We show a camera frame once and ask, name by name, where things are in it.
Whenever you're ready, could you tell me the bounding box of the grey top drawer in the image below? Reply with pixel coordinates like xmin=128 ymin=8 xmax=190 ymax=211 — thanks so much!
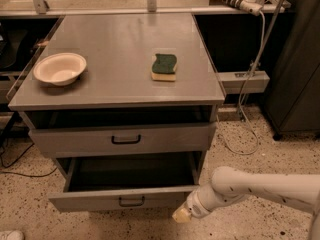
xmin=29 ymin=123 xmax=216 ymax=158

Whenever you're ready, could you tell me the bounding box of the white cable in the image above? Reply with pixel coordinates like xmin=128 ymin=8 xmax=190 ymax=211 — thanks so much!
xmin=216 ymin=10 xmax=266 ymax=156

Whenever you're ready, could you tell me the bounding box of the green yellow sponge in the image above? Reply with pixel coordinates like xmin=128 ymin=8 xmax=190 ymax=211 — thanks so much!
xmin=151 ymin=53 xmax=177 ymax=81

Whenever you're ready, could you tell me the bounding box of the metal rail shelf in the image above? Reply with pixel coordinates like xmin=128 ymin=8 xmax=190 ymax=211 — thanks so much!
xmin=0 ymin=0 xmax=291 ymax=18

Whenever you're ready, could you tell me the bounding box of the grey metal box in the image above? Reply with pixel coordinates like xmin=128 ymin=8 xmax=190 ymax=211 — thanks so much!
xmin=219 ymin=71 xmax=270 ymax=94

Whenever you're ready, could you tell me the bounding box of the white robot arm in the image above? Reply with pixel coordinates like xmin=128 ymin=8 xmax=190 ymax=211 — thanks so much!
xmin=172 ymin=166 xmax=320 ymax=240

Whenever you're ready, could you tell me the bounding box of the grey drawer cabinet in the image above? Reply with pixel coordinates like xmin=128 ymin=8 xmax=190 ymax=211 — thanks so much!
xmin=7 ymin=13 xmax=226 ymax=213

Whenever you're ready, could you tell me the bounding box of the grey drawer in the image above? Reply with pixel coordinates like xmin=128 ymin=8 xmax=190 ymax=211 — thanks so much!
xmin=29 ymin=123 xmax=216 ymax=158
xmin=49 ymin=151 xmax=204 ymax=212

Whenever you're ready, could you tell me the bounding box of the black floor cable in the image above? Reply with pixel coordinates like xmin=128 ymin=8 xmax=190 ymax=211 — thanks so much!
xmin=0 ymin=140 xmax=58 ymax=178

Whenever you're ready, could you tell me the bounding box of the white power strip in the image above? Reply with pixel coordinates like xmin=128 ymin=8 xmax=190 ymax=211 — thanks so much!
xmin=209 ymin=0 xmax=264 ymax=17

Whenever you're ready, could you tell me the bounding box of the white sneaker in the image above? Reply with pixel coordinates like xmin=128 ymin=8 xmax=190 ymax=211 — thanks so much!
xmin=0 ymin=230 xmax=24 ymax=240

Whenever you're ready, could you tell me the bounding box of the white bowl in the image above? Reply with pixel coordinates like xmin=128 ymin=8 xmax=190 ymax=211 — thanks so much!
xmin=33 ymin=53 xmax=87 ymax=86

